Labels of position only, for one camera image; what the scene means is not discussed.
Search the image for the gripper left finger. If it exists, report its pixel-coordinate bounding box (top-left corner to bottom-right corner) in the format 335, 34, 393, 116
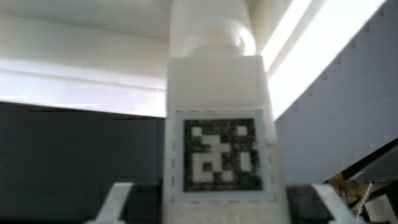
86, 182, 134, 224

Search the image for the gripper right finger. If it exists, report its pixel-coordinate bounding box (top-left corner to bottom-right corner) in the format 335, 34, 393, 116
314, 184, 365, 224

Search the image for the white table leg with tag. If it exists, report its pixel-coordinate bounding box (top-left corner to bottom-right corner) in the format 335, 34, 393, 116
164, 0, 290, 224

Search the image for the white square tabletop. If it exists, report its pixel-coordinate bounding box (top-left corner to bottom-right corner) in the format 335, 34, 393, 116
0, 0, 386, 117

